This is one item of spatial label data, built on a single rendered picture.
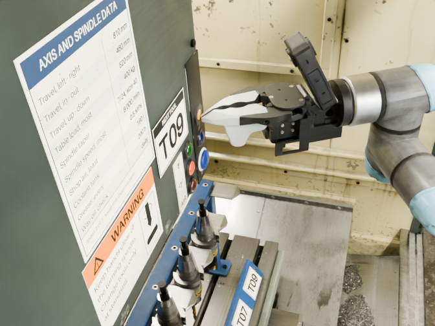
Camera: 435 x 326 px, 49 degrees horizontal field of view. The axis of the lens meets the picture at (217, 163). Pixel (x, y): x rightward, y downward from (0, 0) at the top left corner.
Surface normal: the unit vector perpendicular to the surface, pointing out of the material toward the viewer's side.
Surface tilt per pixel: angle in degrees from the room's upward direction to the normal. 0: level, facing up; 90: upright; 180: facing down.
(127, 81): 90
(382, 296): 17
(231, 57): 90
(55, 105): 90
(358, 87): 31
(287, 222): 24
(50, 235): 90
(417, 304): 0
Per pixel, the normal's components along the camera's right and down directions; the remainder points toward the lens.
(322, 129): 0.22, 0.60
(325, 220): -0.17, -0.46
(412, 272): -0.06, -0.78
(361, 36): -0.28, 0.64
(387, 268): -0.34, -0.79
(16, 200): 0.95, 0.14
